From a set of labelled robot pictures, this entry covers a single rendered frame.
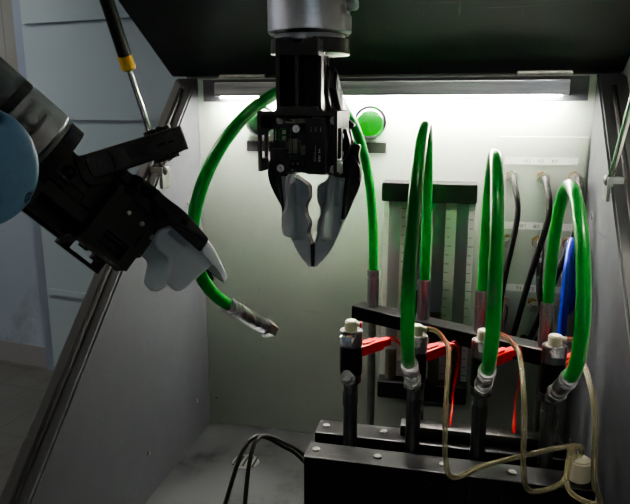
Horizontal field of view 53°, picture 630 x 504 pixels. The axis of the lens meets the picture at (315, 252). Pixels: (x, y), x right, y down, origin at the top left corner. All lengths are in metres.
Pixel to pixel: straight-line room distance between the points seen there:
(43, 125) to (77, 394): 0.36
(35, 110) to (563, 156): 0.74
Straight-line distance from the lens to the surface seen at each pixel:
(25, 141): 0.44
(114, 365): 0.90
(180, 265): 0.64
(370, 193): 0.94
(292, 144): 0.57
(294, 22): 0.57
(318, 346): 1.13
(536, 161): 1.03
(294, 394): 1.17
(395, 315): 0.96
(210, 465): 1.12
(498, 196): 0.66
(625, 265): 0.82
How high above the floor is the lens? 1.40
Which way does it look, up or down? 13 degrees down
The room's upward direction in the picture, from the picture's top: straight up
